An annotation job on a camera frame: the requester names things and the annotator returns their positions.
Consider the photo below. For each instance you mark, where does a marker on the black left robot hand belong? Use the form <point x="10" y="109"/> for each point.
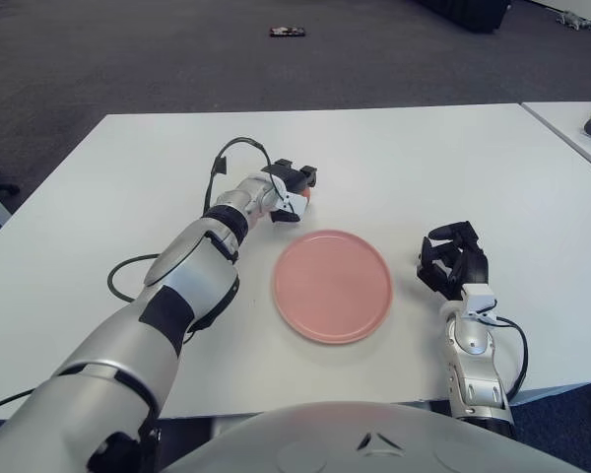
<point x="290" y="172"/>

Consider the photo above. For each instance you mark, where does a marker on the pink round plate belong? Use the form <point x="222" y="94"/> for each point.
<point x="332" y="286"/>

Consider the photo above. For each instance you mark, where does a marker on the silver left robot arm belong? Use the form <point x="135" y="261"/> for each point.
<point x="192" y="276"/>

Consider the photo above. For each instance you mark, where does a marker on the grey robot torso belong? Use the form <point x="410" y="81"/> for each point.
<point x="300" y="443"/>

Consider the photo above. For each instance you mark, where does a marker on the flat dark floor object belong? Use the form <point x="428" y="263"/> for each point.
<point x="287" y="32"/>

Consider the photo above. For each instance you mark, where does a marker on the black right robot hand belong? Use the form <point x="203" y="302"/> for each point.
<point x="470" y="266"/>

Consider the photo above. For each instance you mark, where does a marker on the large black case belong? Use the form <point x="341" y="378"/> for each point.
<point x="465" y="15"/>

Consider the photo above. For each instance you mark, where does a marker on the small grey toy figure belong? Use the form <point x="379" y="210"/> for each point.
<point x="573" y="20"/>

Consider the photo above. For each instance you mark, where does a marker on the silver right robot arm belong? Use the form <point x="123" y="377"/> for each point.
<point x="473" y="340"/>

